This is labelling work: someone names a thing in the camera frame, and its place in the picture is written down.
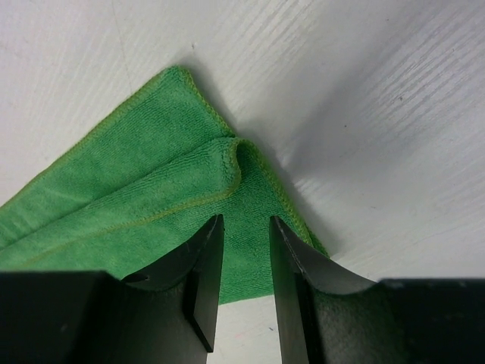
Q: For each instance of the green towel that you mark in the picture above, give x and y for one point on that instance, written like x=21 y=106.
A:
x=142 y=182

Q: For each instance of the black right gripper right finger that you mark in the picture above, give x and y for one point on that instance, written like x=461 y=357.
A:
x=329 y=314

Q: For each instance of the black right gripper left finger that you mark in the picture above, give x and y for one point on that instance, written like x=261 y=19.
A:
x=163 y=313

